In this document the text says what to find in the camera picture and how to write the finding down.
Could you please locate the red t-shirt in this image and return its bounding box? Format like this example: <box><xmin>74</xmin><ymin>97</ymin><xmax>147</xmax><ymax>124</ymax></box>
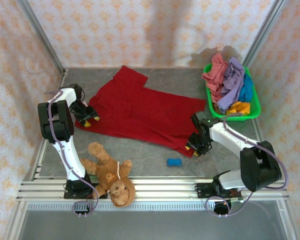
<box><xmin>74</xmin><ymin>65</ymin><xmax>207</xmax><ymax>159</ymax></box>

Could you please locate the green plastic basket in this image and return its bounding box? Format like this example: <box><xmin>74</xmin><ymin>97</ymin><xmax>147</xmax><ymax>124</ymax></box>
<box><xmin>202</xmin><ymin>63</ymin><xmax>262</xmax><ymax>122</ymax></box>

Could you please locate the small blue block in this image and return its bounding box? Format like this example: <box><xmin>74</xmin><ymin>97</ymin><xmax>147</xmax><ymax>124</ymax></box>
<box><xmin>166</xmin><ymin>157</ymin><xmax>183</xmax><ymax>167</ymax></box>

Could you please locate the orange t-shirt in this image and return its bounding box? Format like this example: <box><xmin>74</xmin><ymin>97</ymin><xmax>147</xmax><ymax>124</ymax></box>
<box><xmin>226</xmin><ymin>101</ymin><xmax>251</xmax><ymax>116</ymax></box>

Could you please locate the brown teddy bear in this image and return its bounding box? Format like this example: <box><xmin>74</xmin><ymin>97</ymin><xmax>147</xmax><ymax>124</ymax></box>
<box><xmin>79</xmin><ymin>141</ymin><xmax>136</xmax><ymax>207</ymax></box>

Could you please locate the black connector box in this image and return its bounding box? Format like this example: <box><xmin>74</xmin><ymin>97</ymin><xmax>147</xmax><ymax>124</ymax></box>
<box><xmin>213</xmin><ymin>200</ymin><xmax>233</xmax><ymax>218</ymax></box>
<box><xmin>74</xmin><ymin>202</ymin><xmax>91</xmax><ymax>218</ymax></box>

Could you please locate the purple t-shirt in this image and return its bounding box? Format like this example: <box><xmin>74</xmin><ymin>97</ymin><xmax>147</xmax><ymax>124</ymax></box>
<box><xmin>216</xmin><ymin>57</ymin><xmax>246</xmax><ymax>111</ymax></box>

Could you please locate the pink t-shirt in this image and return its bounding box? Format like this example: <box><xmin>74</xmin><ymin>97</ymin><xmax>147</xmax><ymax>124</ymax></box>
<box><xmin>202</xmin><ymin>53</ymin><xmax>228</xmax><ymax>103</ymax></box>

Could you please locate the blue t-shirt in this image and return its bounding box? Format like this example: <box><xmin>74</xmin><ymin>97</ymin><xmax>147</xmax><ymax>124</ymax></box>
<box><xmin>238</xmin><ymin>73</ymin><xmax>255</xmax><ymax>103</ymax></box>

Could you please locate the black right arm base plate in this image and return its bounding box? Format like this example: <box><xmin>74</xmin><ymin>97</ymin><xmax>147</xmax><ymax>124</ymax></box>
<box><xmin>194</xmin><ymin>182</ymin><xmax>244</xmax><ymax>200</ymax></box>

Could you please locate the aluminium mounting rail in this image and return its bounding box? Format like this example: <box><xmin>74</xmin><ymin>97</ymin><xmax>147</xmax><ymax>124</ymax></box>
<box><xmin>16</xmin><ymin>176</ymin><xmax>290</xmax><ymax>202</ymax></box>

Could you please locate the aluminium table side rail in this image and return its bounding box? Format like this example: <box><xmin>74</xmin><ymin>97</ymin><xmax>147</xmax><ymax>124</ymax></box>
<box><xmin>236</xmin><ymin>68</ymin><xmax>276</xmax><ymax>180</ymax></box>
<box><xmin>22</xmin><ymin>69</ymin><xmax>69</xmax><ymax>181</ymax></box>

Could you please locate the slotted grey cable duct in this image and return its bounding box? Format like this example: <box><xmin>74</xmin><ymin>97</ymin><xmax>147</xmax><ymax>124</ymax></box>
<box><xmin>24</xmin><ymin>202</ymin><xmax>281</xmax><ymax>212</ymax></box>

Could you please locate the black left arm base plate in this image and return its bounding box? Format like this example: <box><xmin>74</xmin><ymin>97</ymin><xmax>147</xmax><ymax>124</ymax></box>
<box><xmin>64</xmin><ymin>179</ymin><xmax>108</xmax><ymax>200</ymax></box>

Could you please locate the aluminium frame post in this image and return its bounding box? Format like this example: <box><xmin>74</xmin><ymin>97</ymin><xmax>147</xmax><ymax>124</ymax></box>
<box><xmin>239</xmin><ymin>0</ymin><xmax>288</xmax><ymax>74</ymax></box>
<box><xmin>17</xmin><ymin>0</ymin><xmax>67</xmax><ymax>74</ymax></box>

